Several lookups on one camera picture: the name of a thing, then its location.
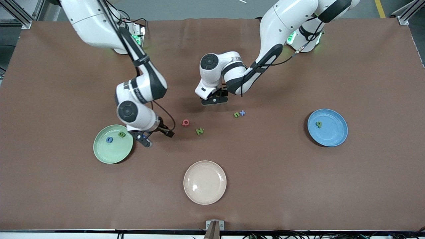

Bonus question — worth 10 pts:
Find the green plate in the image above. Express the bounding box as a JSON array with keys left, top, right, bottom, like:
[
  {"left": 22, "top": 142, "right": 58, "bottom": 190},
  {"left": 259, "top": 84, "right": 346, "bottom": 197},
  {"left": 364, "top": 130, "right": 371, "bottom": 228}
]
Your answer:
[{"left": 93, "top": 124, "right": 134, "bottom": 164}]

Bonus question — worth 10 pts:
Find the cream plate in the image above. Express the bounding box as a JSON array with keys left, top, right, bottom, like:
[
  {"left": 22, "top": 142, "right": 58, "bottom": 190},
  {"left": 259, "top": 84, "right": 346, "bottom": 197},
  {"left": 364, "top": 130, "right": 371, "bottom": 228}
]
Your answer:
[{"left": 183, "top": 160, "right": 227, "bottom": 205}]

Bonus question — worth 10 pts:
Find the grey-brown tapered pole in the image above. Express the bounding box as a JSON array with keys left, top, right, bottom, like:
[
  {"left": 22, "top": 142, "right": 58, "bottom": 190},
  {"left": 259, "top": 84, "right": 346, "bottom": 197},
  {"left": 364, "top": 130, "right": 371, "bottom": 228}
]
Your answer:
[{"left": 203, "top": 222, "right": 221, "bottom": 239}]

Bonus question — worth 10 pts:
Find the blue plate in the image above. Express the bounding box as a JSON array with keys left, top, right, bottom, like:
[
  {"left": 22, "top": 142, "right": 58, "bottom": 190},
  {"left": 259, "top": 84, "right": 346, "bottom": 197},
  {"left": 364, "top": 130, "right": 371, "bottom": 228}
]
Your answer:
[{"left": 307, "top": 109, "right": 348, "bottom": 147}]

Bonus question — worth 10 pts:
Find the black right arm base cable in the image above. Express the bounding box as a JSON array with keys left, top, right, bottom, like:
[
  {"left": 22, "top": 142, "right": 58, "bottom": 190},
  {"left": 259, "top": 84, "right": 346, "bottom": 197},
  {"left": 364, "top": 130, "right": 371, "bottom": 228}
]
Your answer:
[{"left": 125, "top": 10, "right": 147, "bottom": 29}]

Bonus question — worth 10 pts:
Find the aluminium frame profile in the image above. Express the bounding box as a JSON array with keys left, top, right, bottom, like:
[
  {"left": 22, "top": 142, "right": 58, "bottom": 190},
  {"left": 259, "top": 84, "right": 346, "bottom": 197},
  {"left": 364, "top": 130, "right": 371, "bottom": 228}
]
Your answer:
[
  {"left": 0, "top": 0, "right": 45, "bottom": 29},
  {"left": 391, "top": 0, "right": 425, "bottom": 26}
]

